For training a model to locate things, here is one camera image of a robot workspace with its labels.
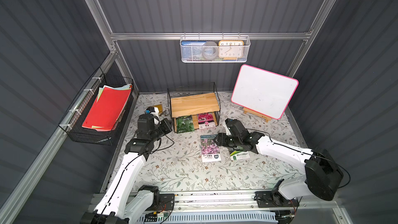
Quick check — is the green plant seed bag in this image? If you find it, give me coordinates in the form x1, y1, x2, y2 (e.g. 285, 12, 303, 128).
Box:
229, 149, 250, 161

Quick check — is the purple flower seed bag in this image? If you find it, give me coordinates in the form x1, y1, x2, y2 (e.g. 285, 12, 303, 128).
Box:
200, 134, 221, 163

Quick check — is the dark green seed bag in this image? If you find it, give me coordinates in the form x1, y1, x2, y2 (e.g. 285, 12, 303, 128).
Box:
176, 116, 195, 133

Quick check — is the pink flower seed bag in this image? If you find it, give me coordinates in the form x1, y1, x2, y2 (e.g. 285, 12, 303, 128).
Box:
198, 113, 216, 130

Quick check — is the black wire wooden shelf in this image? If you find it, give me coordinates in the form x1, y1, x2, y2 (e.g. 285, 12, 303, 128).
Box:
167, 82, 221, 133

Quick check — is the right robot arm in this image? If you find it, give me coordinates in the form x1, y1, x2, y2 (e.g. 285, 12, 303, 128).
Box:
213, 119, 344, 204

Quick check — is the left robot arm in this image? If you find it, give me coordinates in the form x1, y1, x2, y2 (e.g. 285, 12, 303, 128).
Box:
80, 107, 172, 224

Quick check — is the wooden easel stand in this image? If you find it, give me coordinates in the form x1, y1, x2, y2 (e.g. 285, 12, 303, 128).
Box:
243, 107, 272, 122

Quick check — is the pink framed whiteboard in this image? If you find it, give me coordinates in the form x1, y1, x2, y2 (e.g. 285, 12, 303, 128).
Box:
231, 64, 299, 119

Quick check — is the yellow square clock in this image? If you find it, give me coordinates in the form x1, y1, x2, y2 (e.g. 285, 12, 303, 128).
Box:
218, 40, 244, 60

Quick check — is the blue box in basket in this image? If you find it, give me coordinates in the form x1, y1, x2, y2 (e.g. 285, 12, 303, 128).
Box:
180, 40, 206, 63

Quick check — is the grey tape roll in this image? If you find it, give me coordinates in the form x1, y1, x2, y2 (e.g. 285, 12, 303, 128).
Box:
202, 41, 219, 61

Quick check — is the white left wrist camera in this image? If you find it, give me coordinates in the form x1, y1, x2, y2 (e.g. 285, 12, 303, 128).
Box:
145, 106, 159, 117

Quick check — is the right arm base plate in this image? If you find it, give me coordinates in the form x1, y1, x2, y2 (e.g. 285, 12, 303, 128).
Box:
254, 191, 299, 208

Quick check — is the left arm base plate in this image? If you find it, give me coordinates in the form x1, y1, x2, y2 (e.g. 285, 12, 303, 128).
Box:
147, 194, 176, 212

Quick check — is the black wire wall basket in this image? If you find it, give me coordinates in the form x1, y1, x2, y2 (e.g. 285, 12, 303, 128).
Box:
59, 68, 134, 146

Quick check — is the white perforated cable tray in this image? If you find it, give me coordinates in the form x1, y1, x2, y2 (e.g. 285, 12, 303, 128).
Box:
136, 211, 278, 224

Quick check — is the white wire hanging basket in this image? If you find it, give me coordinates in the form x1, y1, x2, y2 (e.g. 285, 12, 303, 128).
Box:
179, 35, 251, 63

